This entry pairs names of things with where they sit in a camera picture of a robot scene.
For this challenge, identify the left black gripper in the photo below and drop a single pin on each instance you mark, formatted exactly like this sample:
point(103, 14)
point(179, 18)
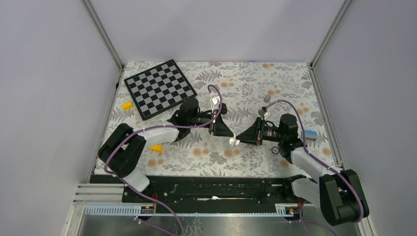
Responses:
point(217, 127)

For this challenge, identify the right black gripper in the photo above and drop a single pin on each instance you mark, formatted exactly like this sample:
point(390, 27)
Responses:
point(254, 134)

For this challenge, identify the white earbud charging case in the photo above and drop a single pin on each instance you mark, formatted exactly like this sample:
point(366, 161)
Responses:
point(233, 141)

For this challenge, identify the yellow block near arm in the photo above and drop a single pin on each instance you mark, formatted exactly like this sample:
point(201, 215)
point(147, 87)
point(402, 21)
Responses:
point(157, 148)

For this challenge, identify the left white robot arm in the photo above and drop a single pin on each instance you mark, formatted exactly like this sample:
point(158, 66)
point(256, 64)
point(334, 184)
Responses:
point(122, 150)

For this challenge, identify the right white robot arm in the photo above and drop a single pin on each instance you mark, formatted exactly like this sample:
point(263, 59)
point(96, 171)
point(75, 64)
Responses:
point(338, 193)

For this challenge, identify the small grey block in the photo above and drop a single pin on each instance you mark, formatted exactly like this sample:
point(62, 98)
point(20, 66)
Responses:
point(267, 98)

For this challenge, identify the floral table mat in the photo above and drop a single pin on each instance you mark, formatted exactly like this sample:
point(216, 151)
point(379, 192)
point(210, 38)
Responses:
point(243, 86)

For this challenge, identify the blue grey block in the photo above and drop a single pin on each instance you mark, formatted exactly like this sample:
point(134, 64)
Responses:
point(309, 134)

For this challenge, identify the black white checkerboard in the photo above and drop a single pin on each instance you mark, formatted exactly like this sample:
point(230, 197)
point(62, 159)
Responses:
point(159, 88)

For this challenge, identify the yellow block far left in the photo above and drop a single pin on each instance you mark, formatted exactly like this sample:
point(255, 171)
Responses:
point(127, 105)

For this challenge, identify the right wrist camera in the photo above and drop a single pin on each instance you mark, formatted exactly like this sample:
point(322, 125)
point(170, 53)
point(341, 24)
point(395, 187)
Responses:
point(263, 113)

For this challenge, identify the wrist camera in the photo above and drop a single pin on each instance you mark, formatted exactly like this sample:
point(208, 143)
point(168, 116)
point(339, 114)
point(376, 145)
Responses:
point(263, 113)
point(215, 103)

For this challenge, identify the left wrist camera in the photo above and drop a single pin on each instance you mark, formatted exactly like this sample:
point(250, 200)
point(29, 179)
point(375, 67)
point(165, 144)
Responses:
point(215, 103)

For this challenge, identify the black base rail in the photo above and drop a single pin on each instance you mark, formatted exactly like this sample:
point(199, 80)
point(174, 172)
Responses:
point(222, 193)

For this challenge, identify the white slotted cable duct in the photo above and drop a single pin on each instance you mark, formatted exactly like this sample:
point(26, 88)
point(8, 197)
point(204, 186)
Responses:
point(147, 211)

